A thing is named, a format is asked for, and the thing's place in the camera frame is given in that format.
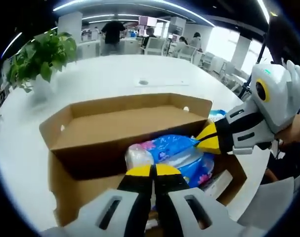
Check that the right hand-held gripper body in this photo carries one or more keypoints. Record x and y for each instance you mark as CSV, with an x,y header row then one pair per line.
x,y
280,98

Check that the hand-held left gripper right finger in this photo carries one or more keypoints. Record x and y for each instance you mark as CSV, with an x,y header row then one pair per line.
x,y
189,217

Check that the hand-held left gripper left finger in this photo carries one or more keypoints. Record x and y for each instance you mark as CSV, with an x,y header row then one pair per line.
x,y
100,214

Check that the small white blue box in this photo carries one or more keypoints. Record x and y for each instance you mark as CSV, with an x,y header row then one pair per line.
x,y
221,181

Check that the blue floral tissue pack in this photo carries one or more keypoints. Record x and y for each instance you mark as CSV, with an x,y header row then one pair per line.
x,y
174,150

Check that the brown cardboard shoe box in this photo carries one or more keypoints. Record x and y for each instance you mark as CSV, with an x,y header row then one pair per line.
x,y
115,123

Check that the grey mesh office chair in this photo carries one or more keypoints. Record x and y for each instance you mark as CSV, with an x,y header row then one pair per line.
x,y
270,200

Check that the white office chair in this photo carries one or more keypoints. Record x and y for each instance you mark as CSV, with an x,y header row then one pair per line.
x,y
154,47
189,53

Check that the white plant pot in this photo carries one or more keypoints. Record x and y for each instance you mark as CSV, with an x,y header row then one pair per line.
x,y
42,91

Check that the green leafy plant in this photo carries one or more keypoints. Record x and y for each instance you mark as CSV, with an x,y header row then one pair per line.
x,y
46,54

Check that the pink wall screen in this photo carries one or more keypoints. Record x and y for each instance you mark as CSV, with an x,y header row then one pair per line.
x,y
147,21

